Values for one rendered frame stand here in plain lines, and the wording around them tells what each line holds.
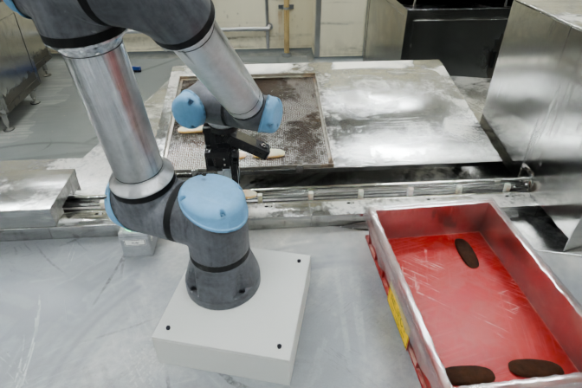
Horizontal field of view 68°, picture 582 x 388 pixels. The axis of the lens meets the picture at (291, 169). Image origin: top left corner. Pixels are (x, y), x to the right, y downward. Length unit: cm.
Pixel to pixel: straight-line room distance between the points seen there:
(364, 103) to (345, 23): 309
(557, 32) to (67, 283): 130
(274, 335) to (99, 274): 47
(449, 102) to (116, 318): 122
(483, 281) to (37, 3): 99
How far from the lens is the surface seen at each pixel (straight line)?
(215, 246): 78
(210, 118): 90
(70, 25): 63
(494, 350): 99
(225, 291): 85
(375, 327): 96
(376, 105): 153
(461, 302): 104
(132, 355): 96
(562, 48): 126
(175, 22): 57
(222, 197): 76
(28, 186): 132
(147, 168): 77
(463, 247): 116
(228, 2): 477
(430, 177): 140
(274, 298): 89
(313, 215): 112
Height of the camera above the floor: 158
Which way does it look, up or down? 34 degrees down
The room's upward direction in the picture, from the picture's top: straight up
